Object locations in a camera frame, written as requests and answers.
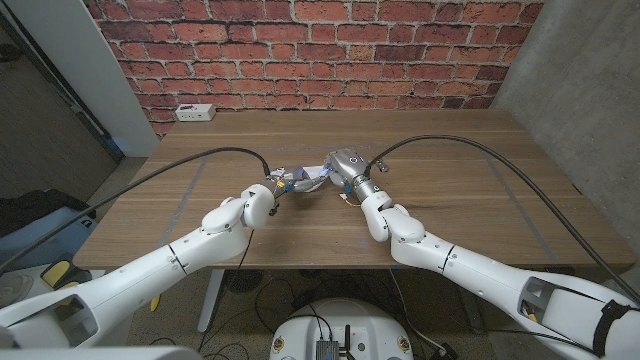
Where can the small silver toy car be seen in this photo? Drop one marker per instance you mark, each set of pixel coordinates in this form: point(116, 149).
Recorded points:
point(383, 166)

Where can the white robot torso edge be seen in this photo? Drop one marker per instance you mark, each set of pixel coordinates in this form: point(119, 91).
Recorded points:
point(100, 354)

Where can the small grey electronics box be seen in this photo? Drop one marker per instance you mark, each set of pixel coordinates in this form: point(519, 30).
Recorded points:
point(327, 350)

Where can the blue storage container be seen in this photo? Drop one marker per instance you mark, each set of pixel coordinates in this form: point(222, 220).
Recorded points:
point(40, 240)

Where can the white cloth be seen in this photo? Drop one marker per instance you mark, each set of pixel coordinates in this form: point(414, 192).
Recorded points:
point(316, 175)

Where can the white table leg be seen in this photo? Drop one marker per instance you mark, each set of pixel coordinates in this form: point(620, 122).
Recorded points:
point(211, 300)

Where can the yellow banana shaped object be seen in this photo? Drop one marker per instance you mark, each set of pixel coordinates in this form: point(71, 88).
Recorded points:
point(156, 302)

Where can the black cloth bag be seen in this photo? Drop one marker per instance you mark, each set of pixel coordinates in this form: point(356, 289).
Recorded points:
point(35, 205)

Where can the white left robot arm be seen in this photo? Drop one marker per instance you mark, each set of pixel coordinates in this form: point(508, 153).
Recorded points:
point(140, 280)

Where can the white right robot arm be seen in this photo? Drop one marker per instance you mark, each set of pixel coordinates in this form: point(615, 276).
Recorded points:
point(500, 285)

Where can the yellow and black pads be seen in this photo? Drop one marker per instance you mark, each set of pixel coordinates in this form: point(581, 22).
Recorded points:
point(57, 272)

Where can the red brick print backdrop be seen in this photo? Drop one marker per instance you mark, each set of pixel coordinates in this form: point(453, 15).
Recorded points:
point(310, 55)

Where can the grey table leg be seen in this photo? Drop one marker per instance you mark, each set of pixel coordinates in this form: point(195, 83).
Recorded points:
point(467, 310)

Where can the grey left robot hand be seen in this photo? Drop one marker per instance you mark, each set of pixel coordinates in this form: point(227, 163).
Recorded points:
point(292, 181)

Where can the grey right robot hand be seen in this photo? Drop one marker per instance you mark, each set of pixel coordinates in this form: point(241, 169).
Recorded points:
point(350, 167)

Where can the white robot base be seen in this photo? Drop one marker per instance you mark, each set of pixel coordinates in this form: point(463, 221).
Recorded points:
point(345, 320)

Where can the white power strip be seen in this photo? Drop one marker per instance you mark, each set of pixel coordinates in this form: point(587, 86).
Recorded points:
point(195, 112)

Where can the white partition panel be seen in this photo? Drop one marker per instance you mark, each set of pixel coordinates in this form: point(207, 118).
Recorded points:
point(90, 75)

